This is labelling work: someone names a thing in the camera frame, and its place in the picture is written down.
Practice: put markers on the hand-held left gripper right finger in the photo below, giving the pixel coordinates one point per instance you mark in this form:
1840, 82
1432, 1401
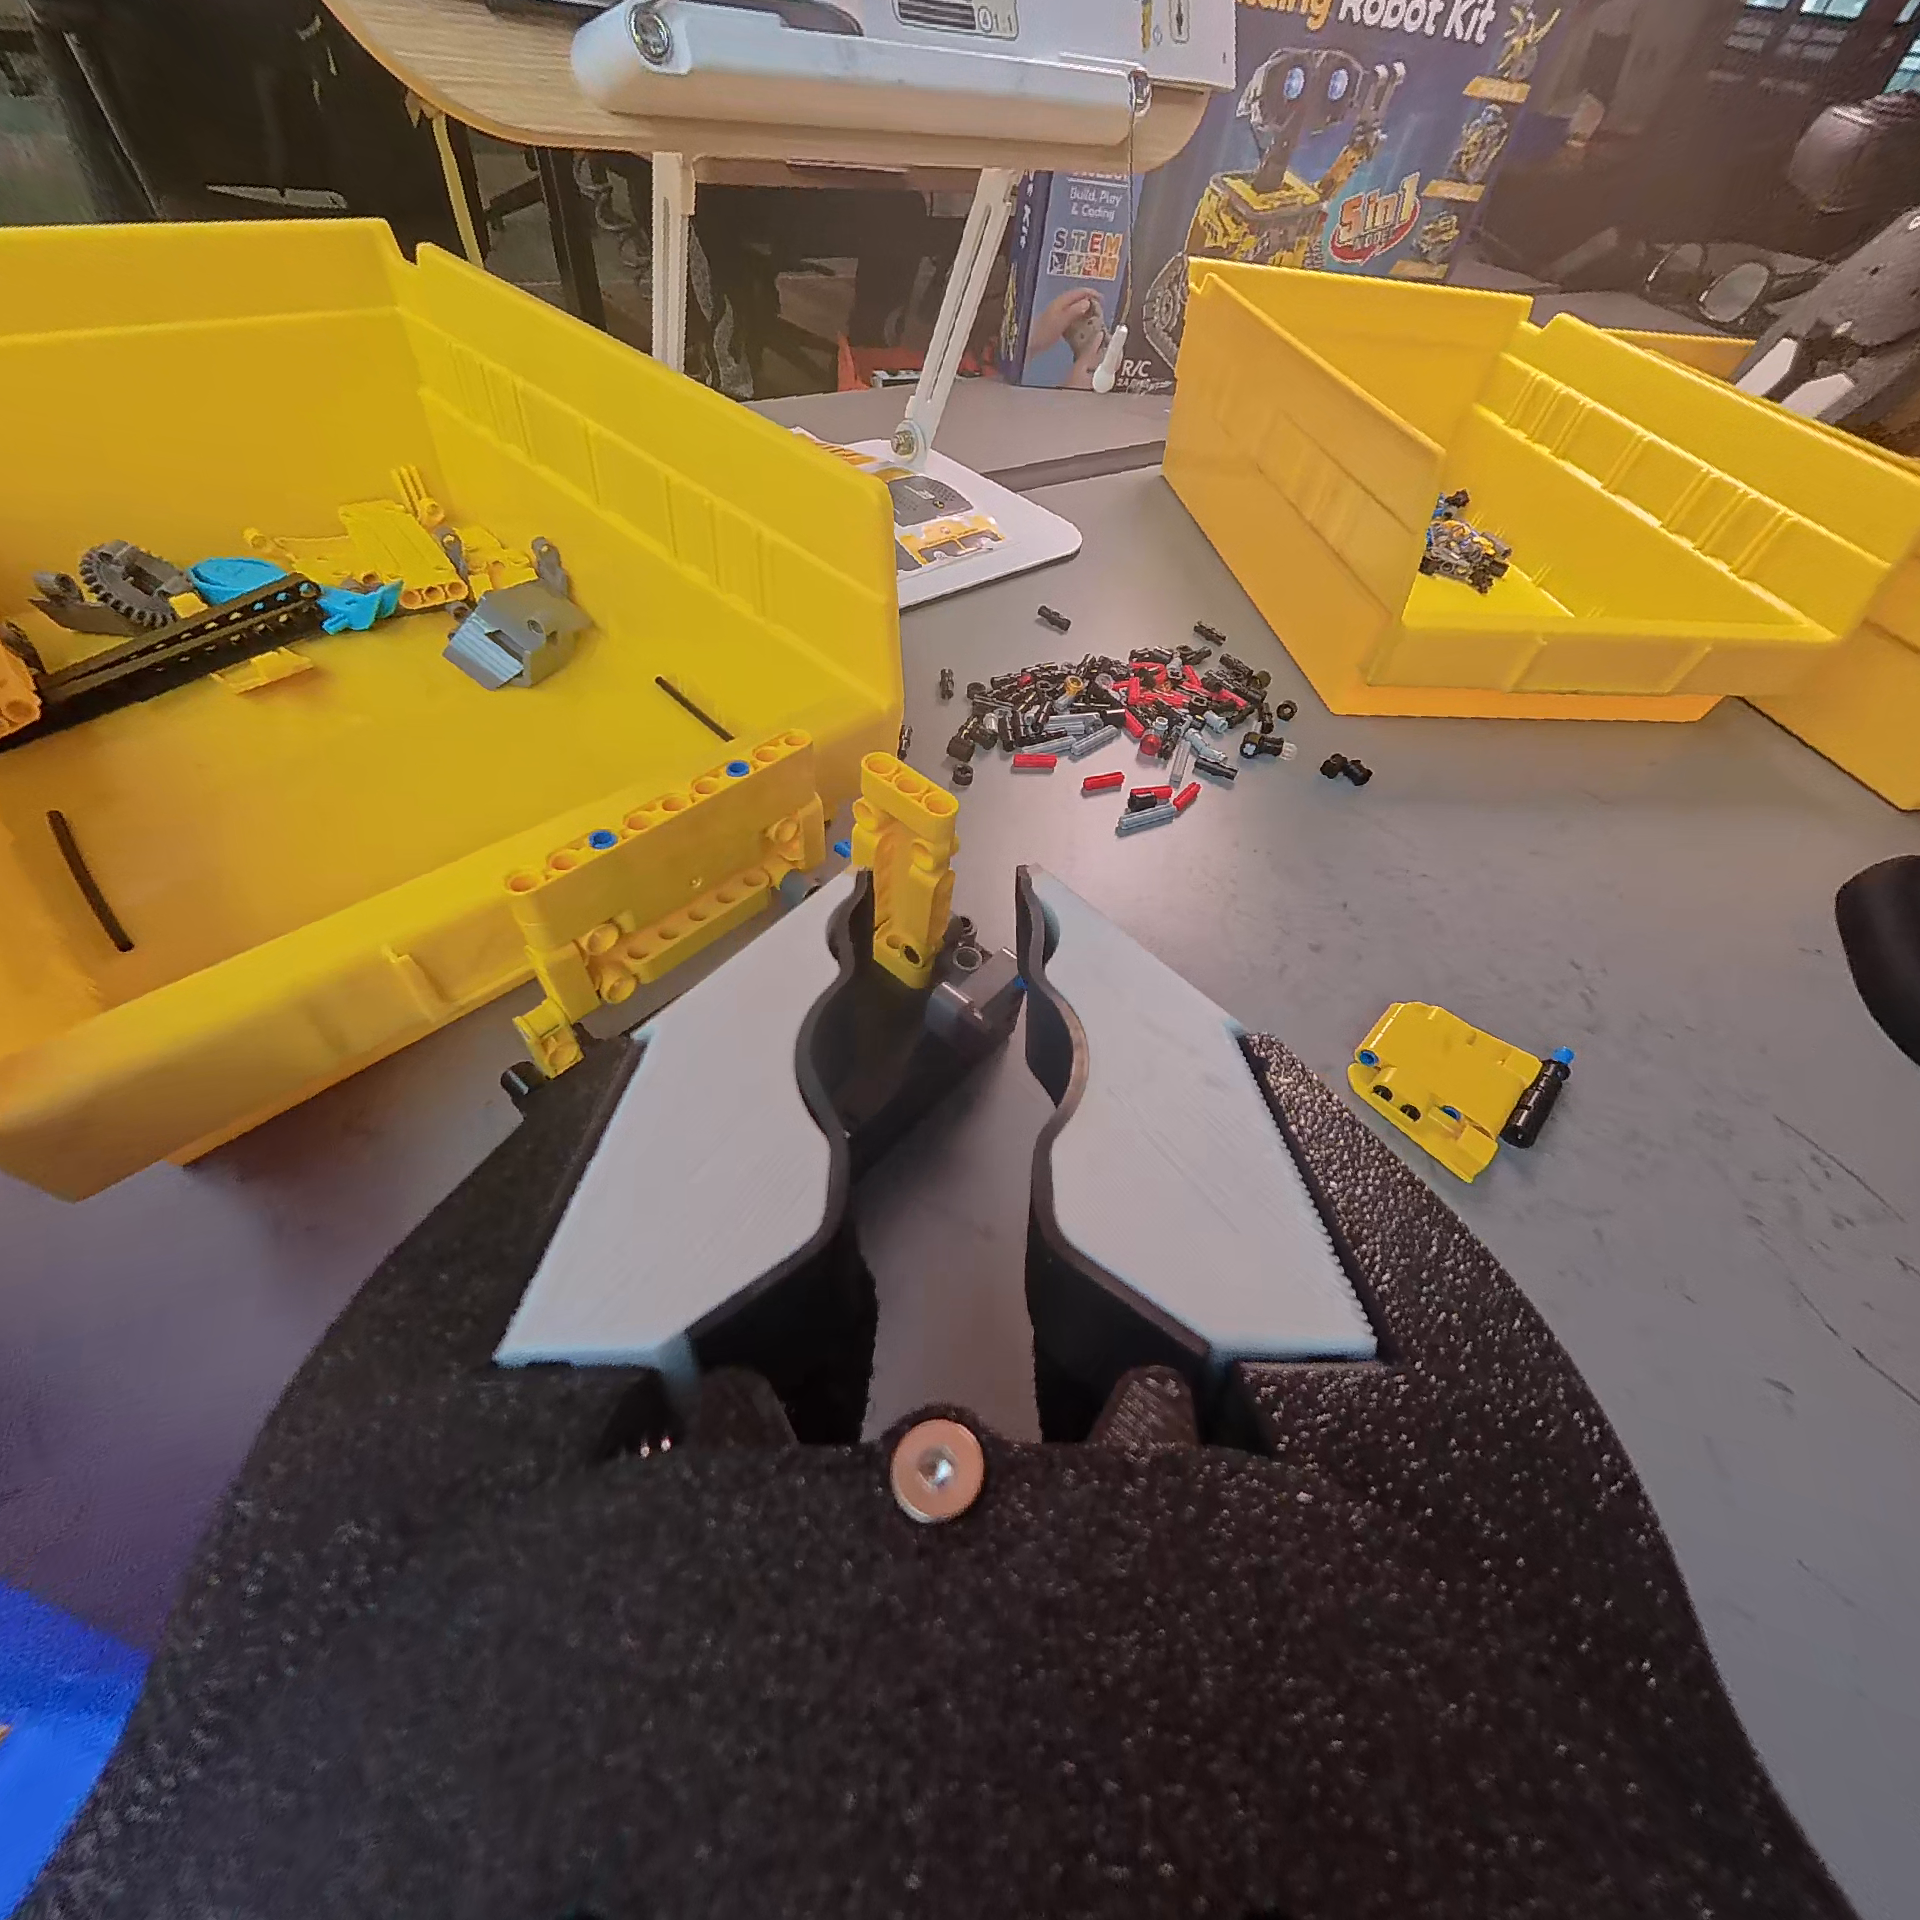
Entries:
1200, 1200

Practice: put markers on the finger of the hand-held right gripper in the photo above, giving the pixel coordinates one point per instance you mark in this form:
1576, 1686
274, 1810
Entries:
1809, 376

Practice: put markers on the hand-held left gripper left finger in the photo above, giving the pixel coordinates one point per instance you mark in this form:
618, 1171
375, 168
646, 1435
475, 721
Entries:
674, 1200

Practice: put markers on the yellow lego block assembly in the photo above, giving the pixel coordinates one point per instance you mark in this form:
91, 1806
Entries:
1424, 1079

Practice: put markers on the black connector with blue pin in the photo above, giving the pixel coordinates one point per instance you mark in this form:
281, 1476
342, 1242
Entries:
1542, 1096

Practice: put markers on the yellow plastic bin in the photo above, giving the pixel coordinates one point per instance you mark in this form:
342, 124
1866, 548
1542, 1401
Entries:
450, 839
1576, 662
1846, 495

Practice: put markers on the heap of blue grey parts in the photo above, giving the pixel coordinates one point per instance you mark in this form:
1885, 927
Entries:
1469, 543

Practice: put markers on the black and yellow lego model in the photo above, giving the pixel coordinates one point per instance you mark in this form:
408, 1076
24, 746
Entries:
909, 839

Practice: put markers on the pile of small lego pieces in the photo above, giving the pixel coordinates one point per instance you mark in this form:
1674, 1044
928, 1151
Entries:
1141, 704

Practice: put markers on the eyeglasses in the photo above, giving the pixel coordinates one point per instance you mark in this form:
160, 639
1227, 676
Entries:
1723, 294

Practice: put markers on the robot kit box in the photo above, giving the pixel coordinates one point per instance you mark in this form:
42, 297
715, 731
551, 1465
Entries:
1350, 148

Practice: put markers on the black mesh pad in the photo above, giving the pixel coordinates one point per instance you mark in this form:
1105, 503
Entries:
1886, 960

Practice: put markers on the printed parts leaflet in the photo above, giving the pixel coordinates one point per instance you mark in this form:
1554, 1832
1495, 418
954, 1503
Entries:
944, 523

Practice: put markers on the wooden stand board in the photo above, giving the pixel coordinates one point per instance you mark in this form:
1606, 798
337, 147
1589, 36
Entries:
495, 75

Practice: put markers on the white stand post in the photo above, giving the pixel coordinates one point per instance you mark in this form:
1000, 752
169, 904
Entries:
961, 300

